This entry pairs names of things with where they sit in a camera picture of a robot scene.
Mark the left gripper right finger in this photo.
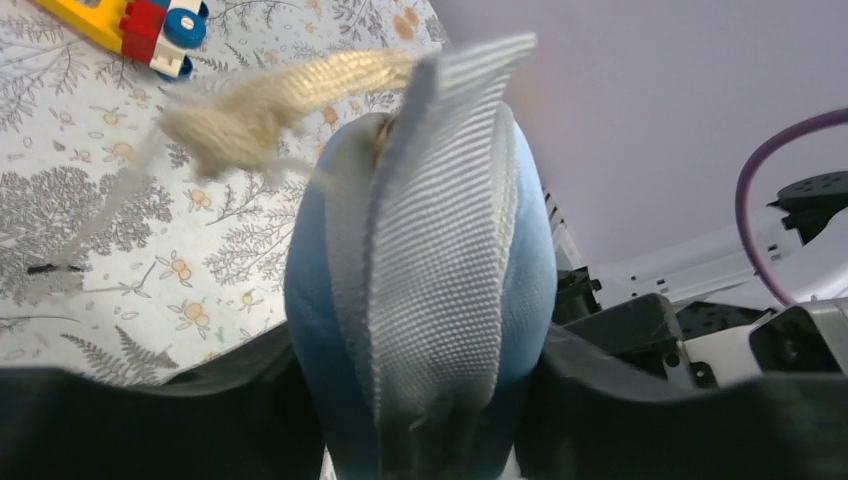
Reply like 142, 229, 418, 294
515, 326, 847, 479

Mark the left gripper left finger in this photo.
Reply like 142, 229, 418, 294
1, 325, 324, 480

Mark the beige umbrella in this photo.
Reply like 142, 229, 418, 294
21, 50, 416, 301

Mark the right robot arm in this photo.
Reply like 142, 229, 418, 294
554, 171, 847, 388

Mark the yellow toy with blue wheels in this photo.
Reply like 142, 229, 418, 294
37, 0, 210, 80

